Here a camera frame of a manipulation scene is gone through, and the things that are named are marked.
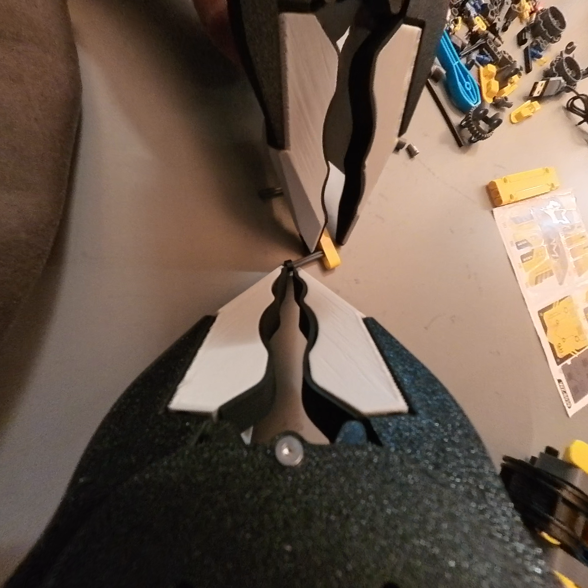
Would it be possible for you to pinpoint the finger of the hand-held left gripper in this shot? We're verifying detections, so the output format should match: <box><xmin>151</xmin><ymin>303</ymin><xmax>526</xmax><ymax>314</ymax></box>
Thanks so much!
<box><xmin>277</xmin><ymin>13</ymin><xmax>354</xmax><ymax>254</ymax></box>
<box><xmin>324</xmin><ymin>18</ymin><xmax>422</xmax><ymax>244</ymax></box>

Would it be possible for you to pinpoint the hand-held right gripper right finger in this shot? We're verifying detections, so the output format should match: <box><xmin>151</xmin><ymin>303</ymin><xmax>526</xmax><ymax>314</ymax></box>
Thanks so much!
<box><xmin>292</xmin><ymin>269</ymin><xmax>409</xmax><ymax>445</ymax></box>

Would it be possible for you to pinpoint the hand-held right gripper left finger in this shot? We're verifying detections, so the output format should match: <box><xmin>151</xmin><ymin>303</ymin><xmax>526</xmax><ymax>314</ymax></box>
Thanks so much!
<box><xmin>168</xmin><ymin>268</ymin><xmax>289</xmax><ymax>421</ymax></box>

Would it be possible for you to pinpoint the yellow thin beam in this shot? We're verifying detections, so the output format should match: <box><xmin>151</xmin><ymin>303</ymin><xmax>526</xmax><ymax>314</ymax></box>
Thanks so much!
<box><xmin>319</xmin><ymin>232</ymin><xmax>343</xmax><ymax>271</ymax></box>

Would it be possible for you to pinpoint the yellow toy vehicle model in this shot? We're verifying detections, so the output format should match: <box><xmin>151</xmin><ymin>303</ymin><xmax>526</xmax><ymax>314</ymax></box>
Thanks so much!
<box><xmin>501</xmin><ymin>440</ymin><xmax>588</xmax><ymax>588</ymax></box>

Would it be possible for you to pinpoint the thick black rod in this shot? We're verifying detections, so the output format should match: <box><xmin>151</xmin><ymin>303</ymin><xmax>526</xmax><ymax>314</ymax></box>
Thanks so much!
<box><xmin>427</xmin><ymin>80</ymin><xmax>466</xmax><ymax>148</ymax></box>

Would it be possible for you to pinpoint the blue plastic separator tool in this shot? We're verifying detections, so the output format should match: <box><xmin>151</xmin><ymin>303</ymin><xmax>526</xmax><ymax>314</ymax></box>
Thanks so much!
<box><xmin>436</xmin><ymin>32</ymin><xmax>488</xmax><ymax>109</ymax></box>

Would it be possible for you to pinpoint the black bevel gear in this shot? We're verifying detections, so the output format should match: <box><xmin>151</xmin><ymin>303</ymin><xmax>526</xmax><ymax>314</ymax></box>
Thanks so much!
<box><xmin>459</xmin><ymin>108</ymin><xmax>502</xmax><ymax>141</ymax></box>

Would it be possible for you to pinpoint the yellow fender piece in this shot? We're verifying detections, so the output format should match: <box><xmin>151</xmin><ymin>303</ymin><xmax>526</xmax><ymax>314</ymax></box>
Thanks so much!
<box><xmin>480</xmin><ymin>63</ymin><xmax>523</xmax><ymax>103</ymax></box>

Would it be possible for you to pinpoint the pile of small building pieces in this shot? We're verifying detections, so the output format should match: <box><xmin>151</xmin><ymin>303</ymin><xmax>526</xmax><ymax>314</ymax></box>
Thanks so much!
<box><xmin>443</xmin><ymin>0</ymin><xmax>588</xmax><ymax>65</ymax></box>

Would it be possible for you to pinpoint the small yellow curved piece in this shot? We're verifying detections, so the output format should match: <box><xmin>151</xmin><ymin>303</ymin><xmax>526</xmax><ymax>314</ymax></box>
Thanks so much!
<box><xmin>510</xmin><ymin>101</ymin><xmax>543</xmax><ymax>124</ymax></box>

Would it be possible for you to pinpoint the yellow rectangular panel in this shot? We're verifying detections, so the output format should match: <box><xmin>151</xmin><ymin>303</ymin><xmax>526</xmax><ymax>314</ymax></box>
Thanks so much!
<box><xmin>487</xmin><ymin>166</ymin><xmax>561</xmax><ymax>206</ymax></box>

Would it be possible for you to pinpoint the black wheel hub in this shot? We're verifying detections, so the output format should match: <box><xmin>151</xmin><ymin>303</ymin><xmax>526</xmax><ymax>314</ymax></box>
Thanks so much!
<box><xmin>534</xmin><ymin>6</ymin><xmax>569</xmax><ymax>38</ymax></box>
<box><xmin>549</xmin><ymin>51</ymin><xmax>583</xmax><ymax>85</ymax></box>

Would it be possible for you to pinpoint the yellow sticker sheet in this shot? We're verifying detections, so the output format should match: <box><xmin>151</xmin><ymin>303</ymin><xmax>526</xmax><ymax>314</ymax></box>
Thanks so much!
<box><xmin>492</xmin><ymin>188</ymin><xmax>588</xmax><ymax>418</ymax></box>

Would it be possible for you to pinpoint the black usb cable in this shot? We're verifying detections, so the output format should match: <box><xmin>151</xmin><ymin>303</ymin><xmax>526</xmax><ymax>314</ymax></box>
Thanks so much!
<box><xmin>526</xmin><ymin>76</ymin><xmax>588</xmax><ymax>124</ymax></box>

